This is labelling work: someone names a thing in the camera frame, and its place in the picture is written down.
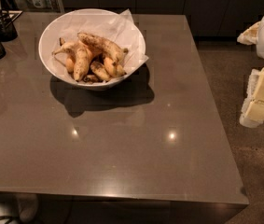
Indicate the large spotted banana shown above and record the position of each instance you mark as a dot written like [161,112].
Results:
[104,45]

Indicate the small banana front right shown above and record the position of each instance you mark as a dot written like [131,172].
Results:
[112,68]

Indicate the small banana front centre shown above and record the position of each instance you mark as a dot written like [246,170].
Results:
[99,71]

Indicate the white bowl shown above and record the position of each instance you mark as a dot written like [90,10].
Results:
[49,41]

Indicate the dark overripe banana bottom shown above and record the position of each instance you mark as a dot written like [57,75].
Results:
[91,78]

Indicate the long spotted banana left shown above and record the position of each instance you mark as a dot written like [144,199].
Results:
[82,59]

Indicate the small orange banana left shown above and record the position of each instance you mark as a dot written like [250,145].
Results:
[70,63]

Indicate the white paper liner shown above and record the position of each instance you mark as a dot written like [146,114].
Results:
[119,28]

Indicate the white object under table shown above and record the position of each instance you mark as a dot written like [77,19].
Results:
[18,208]

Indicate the black wire utensil holder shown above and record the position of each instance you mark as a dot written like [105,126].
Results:
[7,29]

